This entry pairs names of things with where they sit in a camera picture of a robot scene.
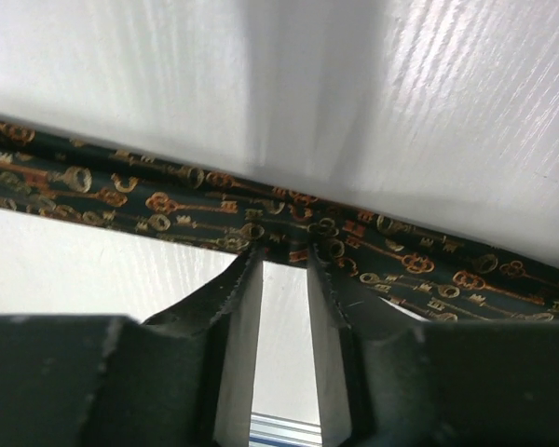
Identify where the aluminium mounting rail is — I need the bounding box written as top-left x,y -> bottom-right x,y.
249,413 -> 322,447

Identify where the dark key-patterned tie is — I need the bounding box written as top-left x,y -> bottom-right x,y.
0,121 -> 559,321

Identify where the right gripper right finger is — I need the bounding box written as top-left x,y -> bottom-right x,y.
307,244 -> 559,446

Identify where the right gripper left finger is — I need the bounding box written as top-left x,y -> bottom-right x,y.
0,246 -> 264,446

